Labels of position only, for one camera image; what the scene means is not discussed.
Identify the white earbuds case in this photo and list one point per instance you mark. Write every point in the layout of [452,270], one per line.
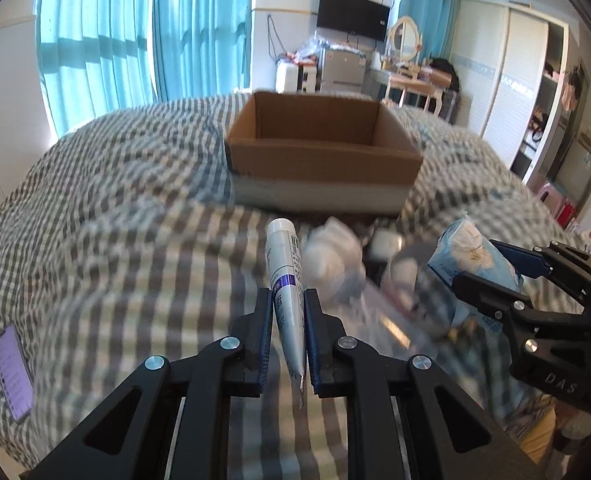
[383,246]

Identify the white suitcase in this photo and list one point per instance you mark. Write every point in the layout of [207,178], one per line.
[292,77]

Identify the oval vanity mirror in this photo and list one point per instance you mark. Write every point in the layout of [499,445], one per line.
[404,41]

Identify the blue tissue packet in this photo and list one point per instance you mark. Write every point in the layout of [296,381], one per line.
[463,248]

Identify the silver mini fridge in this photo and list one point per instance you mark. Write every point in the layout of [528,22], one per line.
[342,70]

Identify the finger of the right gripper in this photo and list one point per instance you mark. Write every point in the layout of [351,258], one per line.
[508,306]
[565,266]

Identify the turquoise curtain left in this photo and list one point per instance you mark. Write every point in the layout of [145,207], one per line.
[93,57]

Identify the white dressing table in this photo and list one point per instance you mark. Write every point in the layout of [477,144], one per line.
[421,81]

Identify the turquoise curtain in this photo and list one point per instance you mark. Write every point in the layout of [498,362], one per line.
[93,57]
[436,21]
[200,47]

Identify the purple screen smartphone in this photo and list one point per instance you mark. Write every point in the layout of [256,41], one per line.
[14,375]

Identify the white purple cream tube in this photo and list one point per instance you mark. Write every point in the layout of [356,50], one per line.
[284,266]

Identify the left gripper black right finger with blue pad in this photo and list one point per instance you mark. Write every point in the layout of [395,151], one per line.
[405,419]

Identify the grey checkered bed quilt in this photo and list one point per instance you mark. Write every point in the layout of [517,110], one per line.
[123,241]

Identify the black wall television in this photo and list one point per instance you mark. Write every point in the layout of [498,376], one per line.
[363,18]

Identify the brown cardboard box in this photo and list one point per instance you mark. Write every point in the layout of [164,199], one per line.
[321,155]

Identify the turquoise curtain right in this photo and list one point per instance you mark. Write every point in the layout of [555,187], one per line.
[436,21]

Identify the clear plastic bag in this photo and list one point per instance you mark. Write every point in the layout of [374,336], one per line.
[388,314]

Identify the white sliding wardrobe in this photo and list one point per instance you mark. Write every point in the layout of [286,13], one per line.
[510,61]

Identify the pink plastic stool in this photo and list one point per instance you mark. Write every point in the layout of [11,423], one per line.
[559,206]

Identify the crumpled white tissue wad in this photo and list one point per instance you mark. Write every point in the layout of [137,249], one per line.
[332,263]

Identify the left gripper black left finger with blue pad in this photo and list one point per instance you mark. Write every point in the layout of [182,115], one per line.
[170,419]

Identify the turquoise curtain middle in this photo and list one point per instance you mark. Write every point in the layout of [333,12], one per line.
[200,47]

